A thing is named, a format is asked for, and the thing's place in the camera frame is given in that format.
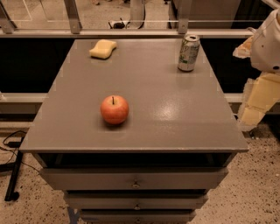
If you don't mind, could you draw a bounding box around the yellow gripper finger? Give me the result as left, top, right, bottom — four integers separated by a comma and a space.
233, 37, 253, 59

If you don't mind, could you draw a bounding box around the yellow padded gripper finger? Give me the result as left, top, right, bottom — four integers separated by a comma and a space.
237, 72, 280, 127

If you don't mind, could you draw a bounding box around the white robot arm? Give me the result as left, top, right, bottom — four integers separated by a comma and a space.
233, 9, 280, 131

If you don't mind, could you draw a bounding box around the red apple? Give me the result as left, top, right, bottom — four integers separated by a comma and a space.
100, 95, 130, 125

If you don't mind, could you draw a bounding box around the green white soda can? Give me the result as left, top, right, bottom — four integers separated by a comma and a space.
178, 34, 200, 72

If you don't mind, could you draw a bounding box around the grey drawer cabinet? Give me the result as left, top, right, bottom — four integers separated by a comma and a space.
18, 38, 249, 224

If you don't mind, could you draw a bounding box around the yellow sponge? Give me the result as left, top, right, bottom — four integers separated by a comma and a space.
89, 39, 117, 60

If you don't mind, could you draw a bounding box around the bottom grey drawer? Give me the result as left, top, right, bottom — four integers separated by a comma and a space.
80, 209, 196, 224

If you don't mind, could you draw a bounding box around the grey drawer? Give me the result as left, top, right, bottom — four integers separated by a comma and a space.
80, 209, 196, 224
64, 191, 208, 210
40, 167, 228, 191

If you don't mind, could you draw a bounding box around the middle grey drawer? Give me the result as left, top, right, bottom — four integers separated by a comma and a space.
64, 191, 208, 210

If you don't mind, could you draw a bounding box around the top grey drawer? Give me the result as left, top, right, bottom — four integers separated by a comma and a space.
40, 167, 228, 191

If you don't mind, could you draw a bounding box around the black metal stand leg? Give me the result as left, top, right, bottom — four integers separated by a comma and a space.
1, 151, 23, 201

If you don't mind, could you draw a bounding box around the aluminium frame rail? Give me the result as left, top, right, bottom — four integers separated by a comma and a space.
0, 29, 254, 39

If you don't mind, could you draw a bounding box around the black floor cable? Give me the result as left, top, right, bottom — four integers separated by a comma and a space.
0, 129, 40, 173

